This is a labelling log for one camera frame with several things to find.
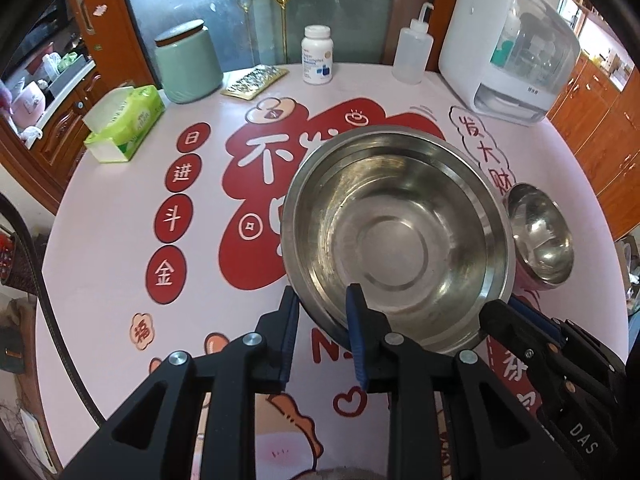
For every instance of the teal baby bottle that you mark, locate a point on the teal baby bottle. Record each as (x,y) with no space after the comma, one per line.
(504,45)

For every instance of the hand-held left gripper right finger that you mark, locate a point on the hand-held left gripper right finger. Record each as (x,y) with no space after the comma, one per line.
(356,340)

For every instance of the large steel basin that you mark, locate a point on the large steel basin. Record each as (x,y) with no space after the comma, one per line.
(400,240)

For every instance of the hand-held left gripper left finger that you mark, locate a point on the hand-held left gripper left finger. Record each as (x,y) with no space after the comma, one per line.
(287,340)

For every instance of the white pill bottle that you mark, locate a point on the white pill bottle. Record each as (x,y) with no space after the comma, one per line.
(317,57)

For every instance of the pink steel-lined bowl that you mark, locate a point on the pink steel-lined bowl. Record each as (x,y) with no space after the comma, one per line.
(540,240)

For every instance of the white bottle sterilizer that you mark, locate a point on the white bottle sterilizer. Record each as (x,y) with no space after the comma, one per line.
(470,35)

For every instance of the clear squeeze bottle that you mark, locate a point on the clear squeeze bottle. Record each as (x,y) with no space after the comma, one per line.
(411,55)

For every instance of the mint green canister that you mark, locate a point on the mint green canister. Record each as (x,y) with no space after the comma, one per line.
(187,65)

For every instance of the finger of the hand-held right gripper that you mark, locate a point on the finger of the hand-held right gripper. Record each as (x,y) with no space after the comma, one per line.
(510,327)
(542,325)

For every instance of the green tissue box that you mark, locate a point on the green tissue box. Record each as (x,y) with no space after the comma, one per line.
(130,120)

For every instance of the wooden sliding door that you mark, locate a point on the wooden sliding door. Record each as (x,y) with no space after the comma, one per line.
(107,35)

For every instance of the wooden storage cabinet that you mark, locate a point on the wooden storage cabinet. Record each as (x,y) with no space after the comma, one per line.
(600,125)

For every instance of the printed pink tablecloth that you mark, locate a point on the printed pink tablecloth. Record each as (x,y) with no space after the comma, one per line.
(100,260)

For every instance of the silver blister pack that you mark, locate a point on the silver blister pack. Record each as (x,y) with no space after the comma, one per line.
(255,81)

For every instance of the wooden kitchen base cabinet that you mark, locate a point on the wooden kitchen base cabinet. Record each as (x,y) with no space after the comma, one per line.
(55,130)

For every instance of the frosted glass door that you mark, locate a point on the frosted glass door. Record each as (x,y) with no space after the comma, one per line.
(350,0)

